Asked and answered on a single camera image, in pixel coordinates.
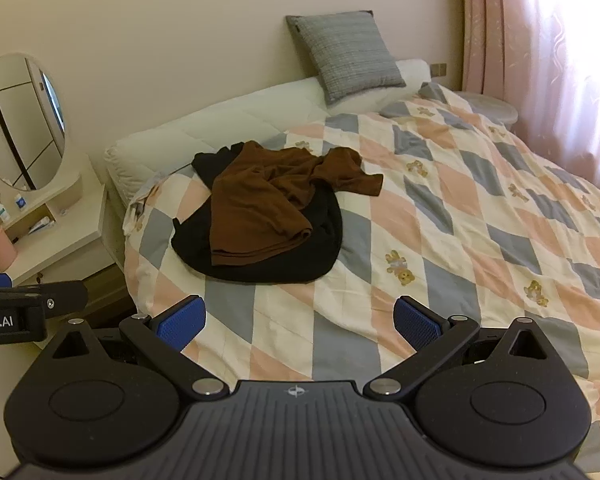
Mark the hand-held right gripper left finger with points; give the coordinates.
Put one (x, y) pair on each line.
(182, 322)

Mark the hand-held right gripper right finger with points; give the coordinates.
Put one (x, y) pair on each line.
(419, 329)

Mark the brown shirt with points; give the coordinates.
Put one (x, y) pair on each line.
(260, 210)

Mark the brown wooden drawer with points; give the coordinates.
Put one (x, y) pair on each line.
(105, 292)

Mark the white bottle with blue label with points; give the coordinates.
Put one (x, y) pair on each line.
(2, 212)

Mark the cream vanity desk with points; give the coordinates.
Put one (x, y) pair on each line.
(75, 220)

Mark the small blue and white jar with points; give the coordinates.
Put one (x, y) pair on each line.
(20, 201)

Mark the checkered bear print quilt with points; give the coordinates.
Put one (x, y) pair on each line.
(455, 220)

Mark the black garment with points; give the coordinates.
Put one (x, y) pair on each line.
(290, 265)

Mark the oval mirror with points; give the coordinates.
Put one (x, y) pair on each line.
(22, 125)

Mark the round white side table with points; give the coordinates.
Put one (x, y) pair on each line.
(490, 107)

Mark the grey woven cushion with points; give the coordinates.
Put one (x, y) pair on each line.
(347, 55)

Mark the pink curtain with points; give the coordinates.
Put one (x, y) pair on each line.
(545, 60)

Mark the wall socket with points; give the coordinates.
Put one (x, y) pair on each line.
(439, 69)

